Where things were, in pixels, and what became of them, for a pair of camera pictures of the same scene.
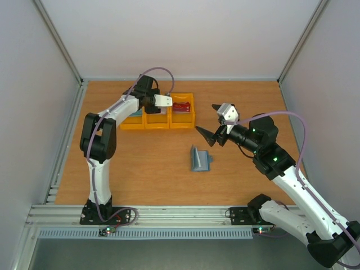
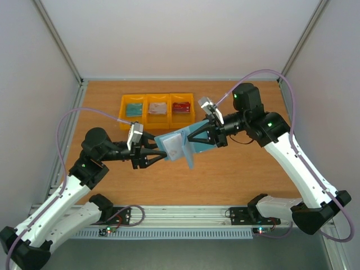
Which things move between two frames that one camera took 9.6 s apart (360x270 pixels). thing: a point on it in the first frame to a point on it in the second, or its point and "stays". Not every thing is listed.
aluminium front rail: [69, 216] stays
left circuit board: [105, 232] stays
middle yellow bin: [157, 121] stays
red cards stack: [184, 107] stays
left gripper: [152, 110] to [138, 153]
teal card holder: [200, 160] to [178, 143]
